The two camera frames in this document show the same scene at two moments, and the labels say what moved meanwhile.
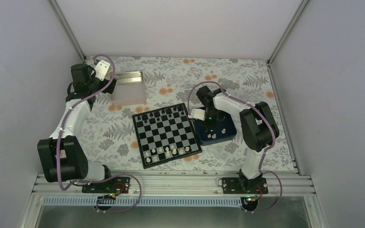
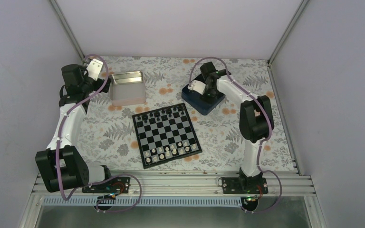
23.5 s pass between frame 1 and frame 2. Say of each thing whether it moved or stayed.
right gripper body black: moved
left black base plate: stayed
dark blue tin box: moved
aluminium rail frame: stayed
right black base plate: stayed
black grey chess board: stayed
